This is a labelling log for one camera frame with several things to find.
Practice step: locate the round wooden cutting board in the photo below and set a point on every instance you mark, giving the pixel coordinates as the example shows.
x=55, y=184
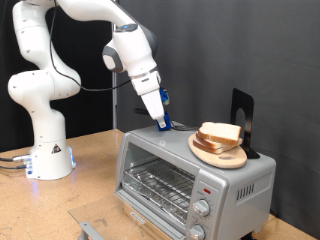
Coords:
x=226, y=160

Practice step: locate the metal spatula with blue block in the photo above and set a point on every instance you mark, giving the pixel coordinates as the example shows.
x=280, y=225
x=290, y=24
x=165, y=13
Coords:
x=169, y=124

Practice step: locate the vertical metal pole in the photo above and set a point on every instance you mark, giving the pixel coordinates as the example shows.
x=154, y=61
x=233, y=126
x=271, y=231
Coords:
x=114, y=110

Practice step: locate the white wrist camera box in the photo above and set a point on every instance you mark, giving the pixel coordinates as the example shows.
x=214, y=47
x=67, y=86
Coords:
x=146, y=85

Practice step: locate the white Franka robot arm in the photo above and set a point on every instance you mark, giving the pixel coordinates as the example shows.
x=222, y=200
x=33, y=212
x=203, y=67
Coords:
x=43, y=90

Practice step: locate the silver oven knob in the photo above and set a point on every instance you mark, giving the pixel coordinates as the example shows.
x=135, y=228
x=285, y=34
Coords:
x=201, y=207
x=196, y=232

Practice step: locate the thick white bread slice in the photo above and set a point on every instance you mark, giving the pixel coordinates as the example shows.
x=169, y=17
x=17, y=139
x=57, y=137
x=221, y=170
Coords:
x=220, y=131

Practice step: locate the black metal bookend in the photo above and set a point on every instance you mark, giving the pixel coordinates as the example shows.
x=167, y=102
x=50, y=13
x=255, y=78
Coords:
x=248, y=103

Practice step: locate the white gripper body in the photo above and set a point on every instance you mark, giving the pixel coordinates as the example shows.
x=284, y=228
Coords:
x=153, y=105

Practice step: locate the blue printed camera mount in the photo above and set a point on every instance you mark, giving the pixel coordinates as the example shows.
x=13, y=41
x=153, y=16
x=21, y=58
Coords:
x=163, y=95

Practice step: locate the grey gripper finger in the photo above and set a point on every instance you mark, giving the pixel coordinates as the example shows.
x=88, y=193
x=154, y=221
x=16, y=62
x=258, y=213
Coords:
x=162, y=122

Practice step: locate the red oven indicator light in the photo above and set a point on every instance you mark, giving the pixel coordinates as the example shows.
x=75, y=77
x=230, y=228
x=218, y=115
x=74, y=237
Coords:
x=207, y=191

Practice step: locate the silver toaster oven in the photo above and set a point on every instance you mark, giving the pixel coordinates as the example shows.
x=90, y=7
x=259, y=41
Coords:
x=233, y=213

